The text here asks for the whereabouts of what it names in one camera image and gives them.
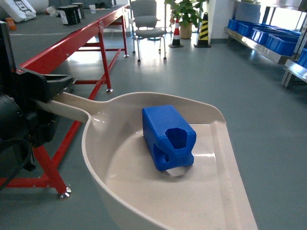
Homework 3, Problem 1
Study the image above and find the yellow black traffic cone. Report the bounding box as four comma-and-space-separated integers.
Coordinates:
194, 12, 211, 48

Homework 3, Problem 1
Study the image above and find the red white traffic cone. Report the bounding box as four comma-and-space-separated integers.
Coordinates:
168, 18, 183, 48

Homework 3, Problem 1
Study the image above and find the beige plastic dustpan tray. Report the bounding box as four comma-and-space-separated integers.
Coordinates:
35, 92, 259, 230

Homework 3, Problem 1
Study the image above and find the orange can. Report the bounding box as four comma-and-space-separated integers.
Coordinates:
5, 17, 17, 31

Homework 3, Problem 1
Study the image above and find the green potted plant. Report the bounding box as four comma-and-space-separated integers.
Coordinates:
165, 0, 209, 39

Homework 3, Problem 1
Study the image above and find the black white box front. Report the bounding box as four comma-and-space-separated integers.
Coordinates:
58, 5, 81, 26

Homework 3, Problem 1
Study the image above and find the grey office chair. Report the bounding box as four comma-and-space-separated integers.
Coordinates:
130, 0, 167, 64

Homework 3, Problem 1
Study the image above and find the white printed bag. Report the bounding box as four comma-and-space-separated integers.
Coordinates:
0, 0, 36, 23

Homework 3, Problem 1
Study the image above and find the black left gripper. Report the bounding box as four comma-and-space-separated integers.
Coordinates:
0, 68, 76, 172

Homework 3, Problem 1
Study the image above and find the blue plastic block part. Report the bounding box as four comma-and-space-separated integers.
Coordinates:
142, 105, 197, 171

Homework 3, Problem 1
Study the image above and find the black white box rear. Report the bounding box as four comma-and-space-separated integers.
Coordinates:
71, 2, 85, 19

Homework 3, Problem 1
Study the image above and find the black cable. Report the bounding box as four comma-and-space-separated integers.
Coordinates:
0, 138, 34, 192

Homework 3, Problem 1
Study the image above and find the stainless steel shelf rack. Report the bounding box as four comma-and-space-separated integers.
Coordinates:
224, 0, 307, 88

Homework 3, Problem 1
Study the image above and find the black white box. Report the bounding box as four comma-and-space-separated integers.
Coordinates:
71, 2, 85, 19
58, 5, 81, 26

